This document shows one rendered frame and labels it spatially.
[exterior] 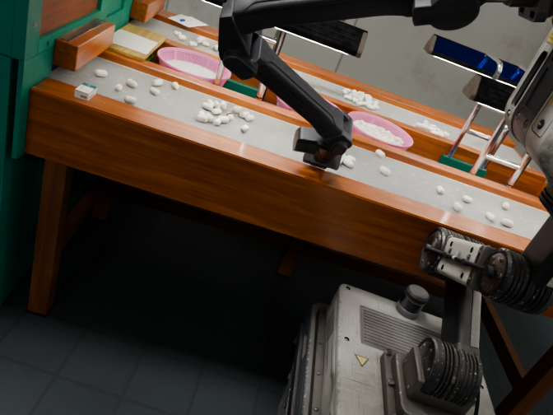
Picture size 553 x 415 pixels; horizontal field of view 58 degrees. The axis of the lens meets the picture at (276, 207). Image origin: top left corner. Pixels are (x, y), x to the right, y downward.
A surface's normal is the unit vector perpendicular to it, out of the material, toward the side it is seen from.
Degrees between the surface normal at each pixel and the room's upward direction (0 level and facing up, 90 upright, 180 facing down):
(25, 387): 0
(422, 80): 90
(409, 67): 90
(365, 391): 0
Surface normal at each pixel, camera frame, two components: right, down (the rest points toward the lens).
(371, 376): 0.33, -0.81
